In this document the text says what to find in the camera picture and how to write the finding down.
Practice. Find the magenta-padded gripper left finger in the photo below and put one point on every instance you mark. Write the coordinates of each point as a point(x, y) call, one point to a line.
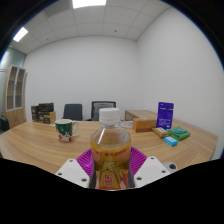
point(71, 170)

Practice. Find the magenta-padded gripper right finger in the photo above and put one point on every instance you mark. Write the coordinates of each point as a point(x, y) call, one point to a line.
point(150, 170)

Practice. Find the yellow tea drink bottle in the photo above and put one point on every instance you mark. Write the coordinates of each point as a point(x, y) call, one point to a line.
point(110, 150)

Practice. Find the small blue box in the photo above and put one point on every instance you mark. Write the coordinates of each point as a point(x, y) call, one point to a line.
point(170, 141)

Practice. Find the small tan box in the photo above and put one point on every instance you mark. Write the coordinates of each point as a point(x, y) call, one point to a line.
point(160, 132)

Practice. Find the green white-lined mug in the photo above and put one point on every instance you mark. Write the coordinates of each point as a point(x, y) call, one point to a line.
point(65, 130)

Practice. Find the orange wooden box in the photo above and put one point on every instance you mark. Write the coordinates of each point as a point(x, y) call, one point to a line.
point(144, 125)

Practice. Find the green flat package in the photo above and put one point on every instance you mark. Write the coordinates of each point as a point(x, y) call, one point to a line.
point(181, 133)

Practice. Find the brown cardboard box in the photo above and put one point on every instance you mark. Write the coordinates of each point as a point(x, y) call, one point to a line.
point(50, 118)

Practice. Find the wooden side desk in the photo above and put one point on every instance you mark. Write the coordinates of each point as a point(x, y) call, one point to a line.
point(140, 114)

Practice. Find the purple standing package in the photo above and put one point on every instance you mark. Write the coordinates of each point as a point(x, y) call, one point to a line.
point(165, 115)

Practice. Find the black solid-back office chair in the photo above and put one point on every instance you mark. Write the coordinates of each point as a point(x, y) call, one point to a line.
point(72, 112)

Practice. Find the black mesh-back office chair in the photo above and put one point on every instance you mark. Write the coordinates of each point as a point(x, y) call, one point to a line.
point(96, 110)

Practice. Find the black gift box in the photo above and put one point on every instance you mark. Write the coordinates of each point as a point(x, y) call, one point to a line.
point(43, 108)

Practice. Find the dark sofa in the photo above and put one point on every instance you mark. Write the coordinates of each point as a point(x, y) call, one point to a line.
point(4, 123)

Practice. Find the wooden shelf unit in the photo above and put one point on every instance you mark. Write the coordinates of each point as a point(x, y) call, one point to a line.
point(15, 96)

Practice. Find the small rectangular ceiling light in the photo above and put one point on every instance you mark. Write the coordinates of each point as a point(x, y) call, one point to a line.
point(20, 34)

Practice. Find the ceiling air vent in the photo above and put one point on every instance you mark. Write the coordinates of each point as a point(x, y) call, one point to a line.
point(58, 6)

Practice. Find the large rectangular ceiling light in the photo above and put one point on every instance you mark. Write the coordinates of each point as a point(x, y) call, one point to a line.
point(89, 2)

